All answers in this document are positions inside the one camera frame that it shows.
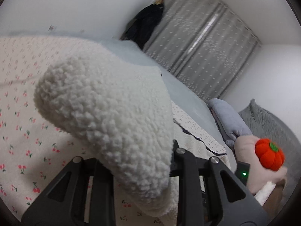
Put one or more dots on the orange pumpkin plush cushion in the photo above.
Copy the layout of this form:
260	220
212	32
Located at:
269	154

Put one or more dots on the white fleece zip jacket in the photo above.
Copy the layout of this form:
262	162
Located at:
113	98

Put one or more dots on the grey quilted pillow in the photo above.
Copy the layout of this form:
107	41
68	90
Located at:
264	124

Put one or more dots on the grey dotted curtain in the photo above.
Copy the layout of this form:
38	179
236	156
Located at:
202	43

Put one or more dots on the white quilted folded garment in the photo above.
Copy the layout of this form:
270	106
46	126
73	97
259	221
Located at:
262	195

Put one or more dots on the brown folded garment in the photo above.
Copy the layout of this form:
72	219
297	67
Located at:
272	205

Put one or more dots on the pink folded blanket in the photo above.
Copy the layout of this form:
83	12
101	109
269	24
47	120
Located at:
244	148

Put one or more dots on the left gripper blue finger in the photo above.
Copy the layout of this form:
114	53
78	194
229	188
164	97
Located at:
174	167

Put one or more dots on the light blue folded blanket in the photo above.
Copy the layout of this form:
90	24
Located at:
230	123

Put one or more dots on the cherry print white blanket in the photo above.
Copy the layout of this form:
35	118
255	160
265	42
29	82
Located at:
33	151

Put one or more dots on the black hanging coat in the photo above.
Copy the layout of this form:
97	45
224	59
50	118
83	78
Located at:
141	27

